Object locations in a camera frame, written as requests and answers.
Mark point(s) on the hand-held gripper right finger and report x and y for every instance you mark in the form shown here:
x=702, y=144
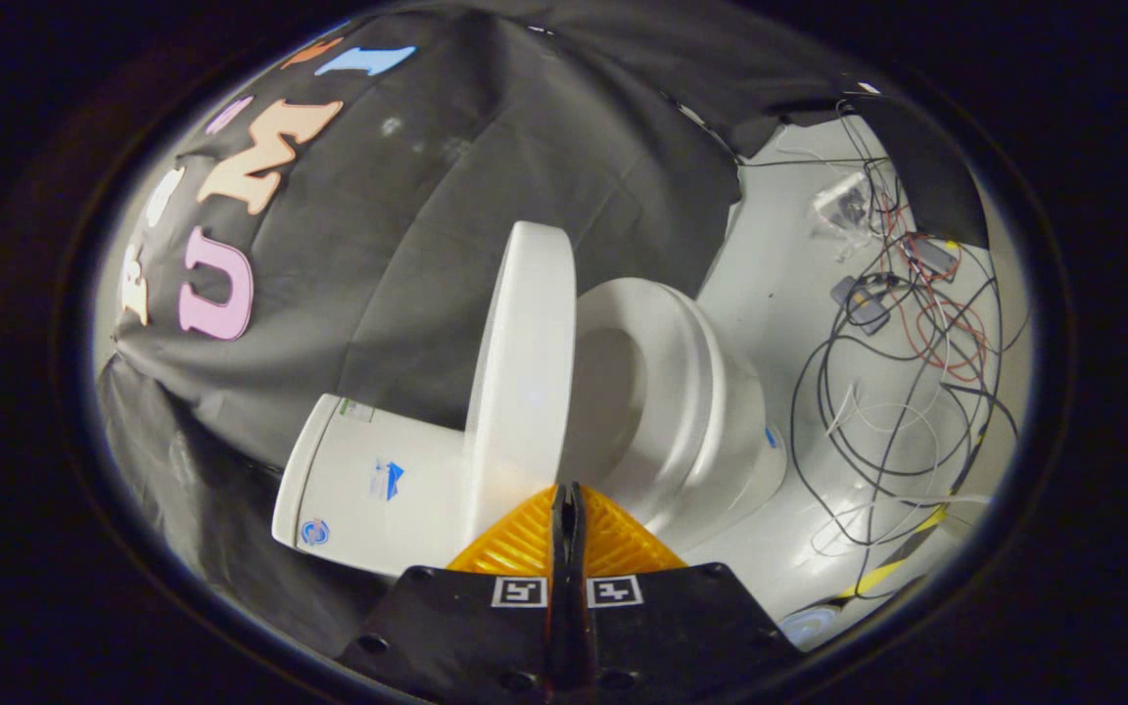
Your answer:
x=681, y=627

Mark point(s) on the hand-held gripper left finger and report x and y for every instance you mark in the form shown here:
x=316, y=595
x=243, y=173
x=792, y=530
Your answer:
x=466, y=627

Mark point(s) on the white toilet lid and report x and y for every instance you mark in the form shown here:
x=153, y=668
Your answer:
x=525, y=372

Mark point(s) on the white toilet body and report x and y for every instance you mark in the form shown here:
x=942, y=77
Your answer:
x=398, y=480

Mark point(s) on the white toilet tank cover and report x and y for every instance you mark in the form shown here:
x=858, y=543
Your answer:
x=298, y=475

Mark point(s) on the blue tape roll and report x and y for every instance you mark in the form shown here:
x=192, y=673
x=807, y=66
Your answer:
x=812, y=627

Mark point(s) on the yellow black striped tape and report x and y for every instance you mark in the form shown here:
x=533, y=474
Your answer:
x=892, y=563

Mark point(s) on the grey power adapter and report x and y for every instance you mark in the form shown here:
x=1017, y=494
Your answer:
x=860, y=305

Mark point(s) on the black backdrop cloth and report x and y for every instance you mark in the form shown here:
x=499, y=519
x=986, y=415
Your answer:
x=446, y=196

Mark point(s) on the small dark electronic box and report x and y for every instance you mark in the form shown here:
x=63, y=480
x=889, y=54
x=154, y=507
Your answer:
x=934, y=257

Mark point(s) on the clear plastic bag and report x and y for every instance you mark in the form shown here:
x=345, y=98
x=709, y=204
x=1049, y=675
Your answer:
x=840, y=204

